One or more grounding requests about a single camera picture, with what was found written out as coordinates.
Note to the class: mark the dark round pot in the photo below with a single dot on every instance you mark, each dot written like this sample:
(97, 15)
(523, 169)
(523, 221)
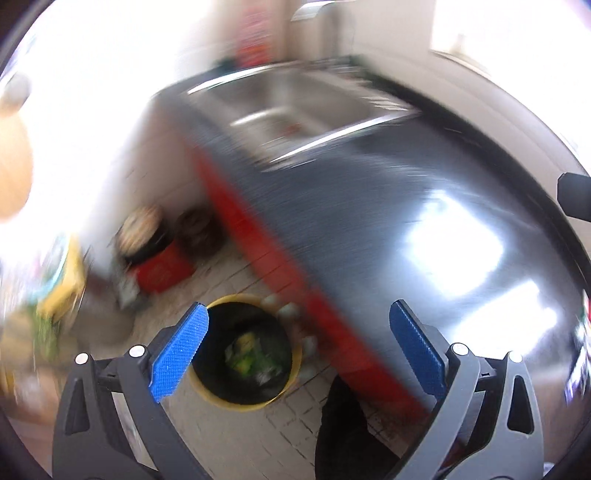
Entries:
(198, 230)

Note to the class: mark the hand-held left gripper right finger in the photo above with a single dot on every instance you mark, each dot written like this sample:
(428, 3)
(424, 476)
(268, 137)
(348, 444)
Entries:
(415, 344)

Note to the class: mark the red kitchen cabinet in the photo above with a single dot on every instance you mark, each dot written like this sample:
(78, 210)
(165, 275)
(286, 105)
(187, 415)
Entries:
(295, 281)

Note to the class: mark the red wall poster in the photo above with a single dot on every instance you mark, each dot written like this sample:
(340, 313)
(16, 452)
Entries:
(253, 32)

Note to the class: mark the chrome faucet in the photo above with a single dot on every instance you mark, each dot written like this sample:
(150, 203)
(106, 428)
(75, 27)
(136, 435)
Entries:
(318, 11)

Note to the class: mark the wooden door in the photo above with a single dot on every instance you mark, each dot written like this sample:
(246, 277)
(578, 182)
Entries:
(11, 161)

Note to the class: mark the red bucket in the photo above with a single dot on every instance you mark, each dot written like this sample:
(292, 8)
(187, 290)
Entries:
(159, 265)

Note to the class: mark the stainless steel sink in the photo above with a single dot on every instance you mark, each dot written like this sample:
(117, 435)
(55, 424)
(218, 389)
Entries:
(295, 106)

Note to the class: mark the yellow plastic stool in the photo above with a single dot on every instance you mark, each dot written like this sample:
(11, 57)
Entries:
(60, 281)

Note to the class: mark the yellow bin with black bag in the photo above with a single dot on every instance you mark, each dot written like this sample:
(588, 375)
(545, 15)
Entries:
(242, 353)

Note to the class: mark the green scouring pad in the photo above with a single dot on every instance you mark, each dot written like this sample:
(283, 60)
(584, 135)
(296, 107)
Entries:
(227, 63)

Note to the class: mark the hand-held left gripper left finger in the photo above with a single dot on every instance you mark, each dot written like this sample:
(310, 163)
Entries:
(180, 350)

